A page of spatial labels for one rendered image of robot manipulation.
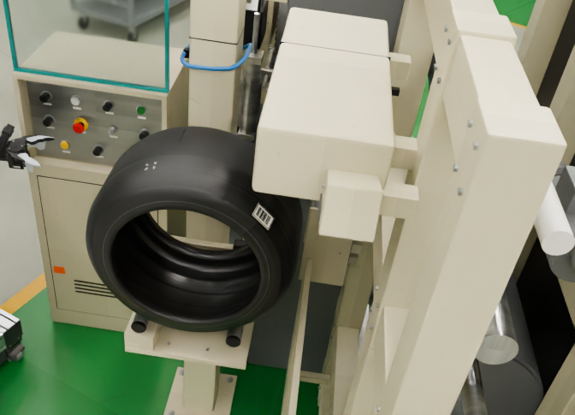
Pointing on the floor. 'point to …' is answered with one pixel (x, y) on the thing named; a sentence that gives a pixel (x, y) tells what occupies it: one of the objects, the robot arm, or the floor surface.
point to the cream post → (234, 38)
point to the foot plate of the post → (227, 384)
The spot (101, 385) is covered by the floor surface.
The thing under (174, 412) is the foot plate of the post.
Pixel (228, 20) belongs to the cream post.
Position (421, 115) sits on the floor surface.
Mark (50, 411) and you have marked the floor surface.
